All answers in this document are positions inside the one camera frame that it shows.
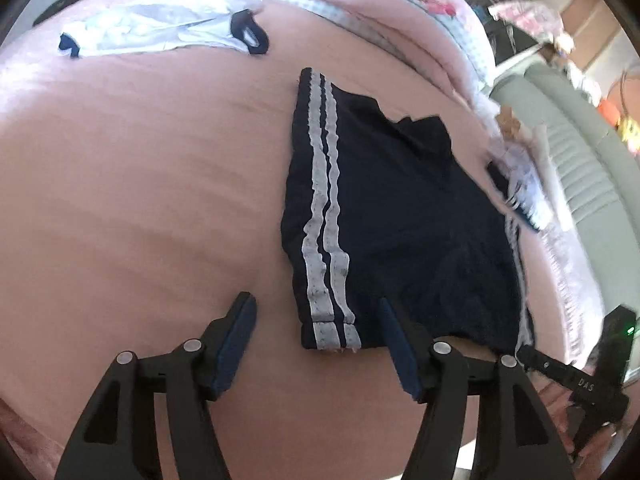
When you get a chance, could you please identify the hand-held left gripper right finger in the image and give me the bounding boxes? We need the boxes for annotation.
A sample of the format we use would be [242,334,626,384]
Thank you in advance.
[378,297,567,480]

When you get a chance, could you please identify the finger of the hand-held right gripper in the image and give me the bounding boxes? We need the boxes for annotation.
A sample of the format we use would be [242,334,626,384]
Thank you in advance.
[515,344,601,406]

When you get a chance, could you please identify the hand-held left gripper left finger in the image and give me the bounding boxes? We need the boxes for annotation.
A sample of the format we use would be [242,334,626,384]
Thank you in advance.
[54,291,258,480]

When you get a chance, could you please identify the navy white-striped shorts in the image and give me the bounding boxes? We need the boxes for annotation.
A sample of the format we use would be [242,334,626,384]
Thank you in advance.
[280,67,536,354]

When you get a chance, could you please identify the pink bed sheet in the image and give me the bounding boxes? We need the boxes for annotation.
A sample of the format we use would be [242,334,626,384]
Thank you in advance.
[0,0,608,480]

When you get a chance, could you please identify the navy white garment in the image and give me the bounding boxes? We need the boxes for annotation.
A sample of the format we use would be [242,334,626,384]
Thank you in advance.
[486,160,543,233]

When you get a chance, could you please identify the grey padded headboard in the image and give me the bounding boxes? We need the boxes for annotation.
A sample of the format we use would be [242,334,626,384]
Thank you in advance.
[492,62,640,321]

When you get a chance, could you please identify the white navy-trimmed shirt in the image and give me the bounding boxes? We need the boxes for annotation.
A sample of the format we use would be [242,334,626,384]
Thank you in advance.
[58,0,271,59]

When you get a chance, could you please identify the pink folded blanket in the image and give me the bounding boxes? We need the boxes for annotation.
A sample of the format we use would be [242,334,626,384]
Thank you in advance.
[230,0,501,91]

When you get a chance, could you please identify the pink floral cloth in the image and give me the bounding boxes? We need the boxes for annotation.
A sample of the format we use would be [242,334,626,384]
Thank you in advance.
[487,0,576,53]

